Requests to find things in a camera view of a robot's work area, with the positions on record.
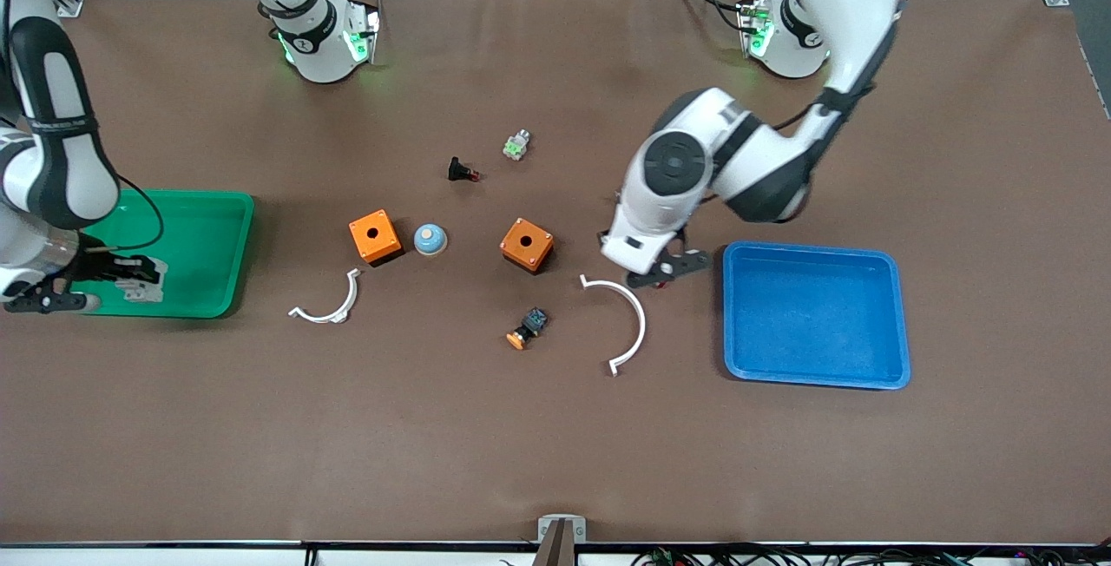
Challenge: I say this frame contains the white red circuit breaker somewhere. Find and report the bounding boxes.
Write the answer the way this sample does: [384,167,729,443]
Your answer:
[120,275,166,304]

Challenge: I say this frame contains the large white curved clip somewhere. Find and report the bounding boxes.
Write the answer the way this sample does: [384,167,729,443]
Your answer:
[580,274,648,378]

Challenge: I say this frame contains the green plastic tray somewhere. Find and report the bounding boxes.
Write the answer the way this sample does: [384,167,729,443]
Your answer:
[74,189,256,319]

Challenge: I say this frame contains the blue plastic tray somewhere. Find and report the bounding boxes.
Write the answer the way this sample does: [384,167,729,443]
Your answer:
[723,241,912,391]

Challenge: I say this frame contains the brown table mat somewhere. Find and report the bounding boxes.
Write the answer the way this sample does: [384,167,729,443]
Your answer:
[0,0,1111,545]

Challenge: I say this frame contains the small white curved clip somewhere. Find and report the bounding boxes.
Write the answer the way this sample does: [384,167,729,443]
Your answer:
[288,268,362,325]

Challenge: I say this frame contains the left base connector box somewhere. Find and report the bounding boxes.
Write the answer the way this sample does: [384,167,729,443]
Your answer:
[737,0,775,60]

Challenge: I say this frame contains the base connector box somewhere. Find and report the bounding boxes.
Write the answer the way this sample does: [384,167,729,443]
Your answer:
[737,0,775,60]
[344,5,381,64]

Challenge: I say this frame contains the right base connector box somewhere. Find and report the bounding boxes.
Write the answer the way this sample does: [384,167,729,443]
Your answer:
[344,5,381,64]

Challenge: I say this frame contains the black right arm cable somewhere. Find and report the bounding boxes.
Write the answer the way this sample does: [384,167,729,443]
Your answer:
[85,171,166,253]

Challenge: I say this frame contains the orange button enclosure box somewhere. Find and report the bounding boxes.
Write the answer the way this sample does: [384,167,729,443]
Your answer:
[500,218,556,275]
[349,209,404,267]

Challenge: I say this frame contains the orange push button switch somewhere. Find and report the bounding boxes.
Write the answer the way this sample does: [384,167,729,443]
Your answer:
[506,307,549,351]

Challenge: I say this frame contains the black base cable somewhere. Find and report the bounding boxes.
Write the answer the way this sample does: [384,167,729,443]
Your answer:
[668,0,752,33]

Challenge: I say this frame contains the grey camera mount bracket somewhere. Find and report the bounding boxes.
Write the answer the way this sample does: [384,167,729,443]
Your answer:
[536,514,588,566]

